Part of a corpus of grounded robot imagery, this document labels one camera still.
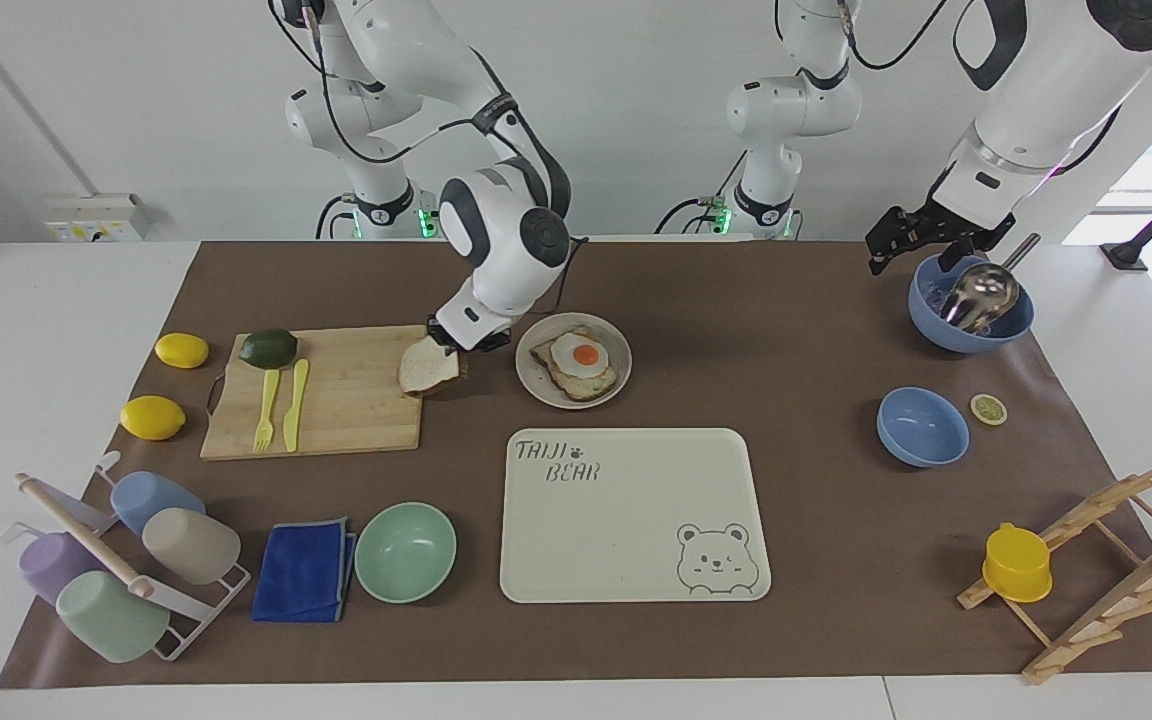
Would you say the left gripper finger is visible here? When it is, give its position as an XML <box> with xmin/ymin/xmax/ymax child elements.
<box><xmin>946</xmin><ymin>228</ymin><xmax>1015</xmax><ymax>271</ymax></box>
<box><xmin>866</xmin><ymin>205</ymin><xmax>932</xmax><ymax>277</ymax></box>

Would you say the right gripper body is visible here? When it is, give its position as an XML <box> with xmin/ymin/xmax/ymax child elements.
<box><xmin>426</xmin><ymin>318</ymin><xmax>513</xmax><ymax>354</ymax></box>

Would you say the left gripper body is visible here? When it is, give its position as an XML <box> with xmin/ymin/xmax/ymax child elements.
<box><xmin>911</xmin><ymin>198</ymin><xmax>977</xmax><ymax>247</ymax></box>

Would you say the white bread slice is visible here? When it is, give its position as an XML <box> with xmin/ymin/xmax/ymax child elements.
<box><xmin>397</xmin><ymin>334</ymin><xmax>463</xmax><ymax>398</ymax></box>

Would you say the beige round plate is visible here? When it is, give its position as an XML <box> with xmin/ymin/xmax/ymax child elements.
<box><xmin>515</xmin><ymin>312</ymin><xmax>633</xmax><ymax>410</ymax></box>

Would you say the metal ladle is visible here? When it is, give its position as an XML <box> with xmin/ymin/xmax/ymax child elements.
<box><xmin>939</xmin><ymin>233</ymin><xmax>1043</xmax><ymax>336</ymax></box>

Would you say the fried egg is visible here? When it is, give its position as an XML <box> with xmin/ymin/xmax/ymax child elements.
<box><xmin>549</xmin><ymin>331</ymin><xmax>617</xmax><ymax>381</ymax></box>

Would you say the blue bowl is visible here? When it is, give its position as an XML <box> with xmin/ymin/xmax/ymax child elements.
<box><xmin>875</xmin><ymin>386</ymin><xmax>971</xmax><ymax>469</ymax></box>
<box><xmin>907</xmin><ymin>251</ymin><xmax>1036</xmax><ymax>355</ymax></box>

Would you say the toasted bread slice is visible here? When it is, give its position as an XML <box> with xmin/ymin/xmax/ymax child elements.
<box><xmin>529</xmin><ymin>325</ymin><xmax>621</xmax><ymax>404</ymax></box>

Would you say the wooden cutting board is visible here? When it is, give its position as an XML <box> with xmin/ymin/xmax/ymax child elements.
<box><xmin>200</xmin><ymin>324</ymin><xmax>429</xmax><ymax>462</ymax></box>

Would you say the yellow-green plastic knife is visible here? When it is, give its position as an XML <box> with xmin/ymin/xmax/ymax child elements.
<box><xmin>282</xmin><ymin>358</ymin><xmax>311</xmax><ymax>453</ymax></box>

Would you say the green avocado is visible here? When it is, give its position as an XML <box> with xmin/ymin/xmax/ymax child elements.
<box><xmin>238</xmin><ymin>328</ymin><xmax>299</xmax><ymax>371</ymax></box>

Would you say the cream tray with bear print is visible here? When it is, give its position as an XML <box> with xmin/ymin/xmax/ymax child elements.
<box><xmin>499</xmin><ymin>427</ymin><xmax>773</xmax><ymax>604</ymax></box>

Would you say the green bowl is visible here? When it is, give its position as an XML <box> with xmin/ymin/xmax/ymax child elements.
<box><xmin>354</xmin><ymin>501</ymin><xmax>458</xmax><ymax>605</ymax></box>

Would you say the yellow-green plastic fork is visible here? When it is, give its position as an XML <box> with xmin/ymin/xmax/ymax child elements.
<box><xmin>253</xmin><ymin>368</ymin><xmax>282</xmax><ymax>454</ymax></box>

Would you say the blue folded cloth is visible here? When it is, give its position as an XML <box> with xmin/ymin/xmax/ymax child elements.
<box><xmin>251</xmin><ymin>516</ymin><xmax>359</xmax><ymax>624</ymax></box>

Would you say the yellow lemon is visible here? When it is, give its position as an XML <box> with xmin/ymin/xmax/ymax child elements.
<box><xmin>119</xmin><ymin>395</ymin><xmax>188</xmax><ymax>442</ymax></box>
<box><xmin>154</xmin><ymin>332</ymin><xmax>211</xmax><ymax>370</ymax></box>

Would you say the yellow cup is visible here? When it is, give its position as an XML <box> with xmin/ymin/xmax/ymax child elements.
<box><xmin>982</xmin><ymin>521</ymin><xmax>1054</xmax><ymax>605</ymax></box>

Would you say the wooden dish rack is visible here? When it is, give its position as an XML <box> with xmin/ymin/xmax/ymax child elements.
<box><xmin>956</xmin><ymin>456</ymin><xmax>1152</xmax><ymax>687</ymax></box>

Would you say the beige cup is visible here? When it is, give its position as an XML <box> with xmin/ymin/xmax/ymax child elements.
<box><xmin>142</xmin><ymin>507</ymin><xmax>242</xmax><ymax>587</ymax></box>

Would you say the blue cup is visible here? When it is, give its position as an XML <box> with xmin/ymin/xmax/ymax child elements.
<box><xmin>110</xmin><ymin>470</ymin><xmax>207</xmax><ymax>536</ymax></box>

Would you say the white cup rack with rod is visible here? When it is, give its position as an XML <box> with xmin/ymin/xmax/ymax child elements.
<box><xmin>0</xmin><ymin>450</ymin><xmax>252</xmax><ymax>663</ymax></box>

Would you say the green cup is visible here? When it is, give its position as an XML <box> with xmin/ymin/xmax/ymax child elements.
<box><xmin>55</xmin><ymin>570</ymin><xmax>172</xmax><ymax>665</ymax></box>

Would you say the purple cup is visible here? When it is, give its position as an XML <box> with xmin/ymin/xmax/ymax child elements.
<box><xmin>18</xmin><ymin>531</ymin><xmax>105</xmax><ymax>606</ymax></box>

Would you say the black cable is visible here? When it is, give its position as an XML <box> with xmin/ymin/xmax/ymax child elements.
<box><xmin>655</xmin><ymin>150</ymin><xmax>749</xmax><ymax>238</ymax></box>
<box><xmin>315</xmin><ymin>193</ymin><xmax>357</xmax><ymax>241</ymax></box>
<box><xmin>548</xmin><ymin>234</ymin><xmax>590</xmax><ymax>315</ymax></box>
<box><xmin>269</xmin><ymin>0</ymin><xmax>482</xmax><ymax>167</ymax></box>
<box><xmin>834</xmin><ymin>0</ymin><xmax>967</xmax><ymax>73</ymax></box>

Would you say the white wall socket box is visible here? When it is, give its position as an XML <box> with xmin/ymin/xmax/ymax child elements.
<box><xmin>42</xmin><ymin>192</ymin><xmax>153</xmax><ymax>244</ymax></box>

